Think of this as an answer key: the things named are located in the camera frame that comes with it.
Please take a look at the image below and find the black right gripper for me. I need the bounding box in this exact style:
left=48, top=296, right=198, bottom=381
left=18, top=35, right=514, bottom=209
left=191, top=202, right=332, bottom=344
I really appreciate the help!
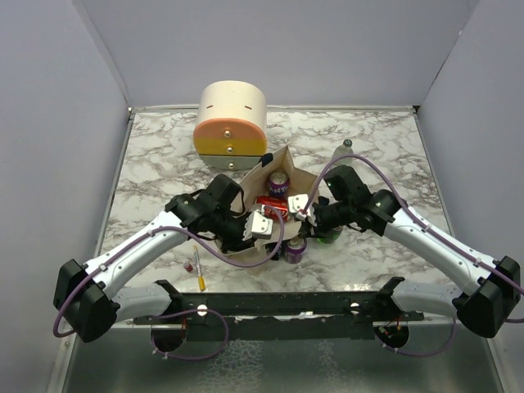
left=299, top=199, right=355, bottom=239

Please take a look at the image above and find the green glass bottle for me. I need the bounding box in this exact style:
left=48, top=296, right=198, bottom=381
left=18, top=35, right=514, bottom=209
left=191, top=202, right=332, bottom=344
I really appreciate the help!
left=318, top=226, right=344, bottom=244

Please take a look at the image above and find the red cola can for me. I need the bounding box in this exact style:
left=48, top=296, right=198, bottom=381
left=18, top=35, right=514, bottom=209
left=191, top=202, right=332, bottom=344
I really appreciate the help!
left=255, top=196, right=289, bottom=222

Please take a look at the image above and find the cream canvas tote bag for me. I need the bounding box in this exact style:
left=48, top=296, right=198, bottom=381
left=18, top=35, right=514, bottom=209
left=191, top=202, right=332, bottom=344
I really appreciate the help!
left=215, top=146, right=324, bottom=267

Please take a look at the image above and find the purple soda can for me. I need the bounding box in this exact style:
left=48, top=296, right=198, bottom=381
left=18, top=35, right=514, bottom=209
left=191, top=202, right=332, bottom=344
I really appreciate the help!
left=284, top=237, right=307, bottom=264
left=267, top=169, right=290, bottom=198

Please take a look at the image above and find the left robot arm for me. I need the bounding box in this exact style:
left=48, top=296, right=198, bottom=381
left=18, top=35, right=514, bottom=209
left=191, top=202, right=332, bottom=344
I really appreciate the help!
left=52, top=174, right=253, bottom=343

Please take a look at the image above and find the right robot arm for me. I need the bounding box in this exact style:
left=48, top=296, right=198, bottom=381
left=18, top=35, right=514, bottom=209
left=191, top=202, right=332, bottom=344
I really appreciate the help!
left=288, top=165, right=523, bottom=338

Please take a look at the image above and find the small red vial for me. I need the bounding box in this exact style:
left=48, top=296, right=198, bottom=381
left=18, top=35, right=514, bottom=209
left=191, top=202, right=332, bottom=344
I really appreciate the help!
left=183, top=262, right=193, bottom=273

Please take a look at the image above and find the yellow capped pen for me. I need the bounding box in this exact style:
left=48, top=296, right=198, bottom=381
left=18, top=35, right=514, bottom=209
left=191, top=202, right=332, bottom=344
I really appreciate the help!
left=193, top=245, right=206, bottom=291

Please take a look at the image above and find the round drawer storage box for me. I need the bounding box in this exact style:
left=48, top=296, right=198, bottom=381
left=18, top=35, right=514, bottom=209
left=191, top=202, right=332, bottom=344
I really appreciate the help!
left=193, top=80, right=268, bottom=171

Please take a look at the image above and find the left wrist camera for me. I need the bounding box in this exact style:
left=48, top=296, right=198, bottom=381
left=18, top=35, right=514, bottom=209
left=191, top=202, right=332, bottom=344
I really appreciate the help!
left=242, top=210, right=273, bottom=241

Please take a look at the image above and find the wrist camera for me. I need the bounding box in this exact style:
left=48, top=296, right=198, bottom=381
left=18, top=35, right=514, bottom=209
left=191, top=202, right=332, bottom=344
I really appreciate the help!
left=287, top=194, right=316, bottom=226
left=242, top=210, right=273, bottom=241

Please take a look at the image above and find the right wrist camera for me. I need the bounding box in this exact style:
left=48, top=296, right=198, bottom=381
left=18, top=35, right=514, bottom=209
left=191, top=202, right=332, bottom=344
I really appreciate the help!
left=287, top=194, right=316, bottom=226

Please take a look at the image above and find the black mounting rail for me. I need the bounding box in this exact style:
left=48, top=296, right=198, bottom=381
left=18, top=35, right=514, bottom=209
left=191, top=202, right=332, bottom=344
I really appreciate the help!
left=133, top=291, right=423, bottom=341

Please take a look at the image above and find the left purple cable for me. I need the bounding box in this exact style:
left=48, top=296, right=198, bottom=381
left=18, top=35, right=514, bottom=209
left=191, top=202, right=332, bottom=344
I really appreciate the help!
left=52, top=206, right=286, bottom=361

